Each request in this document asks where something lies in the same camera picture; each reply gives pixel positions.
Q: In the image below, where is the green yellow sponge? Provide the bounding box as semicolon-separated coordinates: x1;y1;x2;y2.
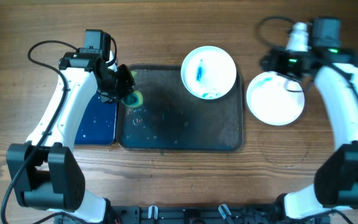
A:
118;68;143;108

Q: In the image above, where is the white plate bottom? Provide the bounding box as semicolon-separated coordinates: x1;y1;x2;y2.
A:
246;72;305;126

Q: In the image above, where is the white plate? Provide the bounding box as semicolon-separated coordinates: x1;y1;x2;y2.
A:
246;72;305;126
181;46;237;100

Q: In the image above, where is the white plate top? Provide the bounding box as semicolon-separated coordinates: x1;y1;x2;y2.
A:
181;46;237;100

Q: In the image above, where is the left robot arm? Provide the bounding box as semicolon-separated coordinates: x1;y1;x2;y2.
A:
6;29;143;223

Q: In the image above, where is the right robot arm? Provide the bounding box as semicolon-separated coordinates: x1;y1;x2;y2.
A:
260;17;358;222

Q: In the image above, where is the small blue tray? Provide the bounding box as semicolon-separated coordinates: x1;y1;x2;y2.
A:
75;93;117;145

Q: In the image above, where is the large dark serving tray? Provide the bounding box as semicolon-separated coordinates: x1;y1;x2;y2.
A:
116;64;244;152

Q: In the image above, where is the right black cable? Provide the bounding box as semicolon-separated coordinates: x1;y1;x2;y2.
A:
257;16;358;147

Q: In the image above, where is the black cable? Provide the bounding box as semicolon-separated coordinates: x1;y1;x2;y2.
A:
0;36;118;224
257;16;358;147

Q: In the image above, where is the left black cable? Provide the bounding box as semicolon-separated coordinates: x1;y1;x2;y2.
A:
0;36;118;224

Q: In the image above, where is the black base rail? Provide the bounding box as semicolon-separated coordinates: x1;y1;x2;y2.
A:
53;203;288;224

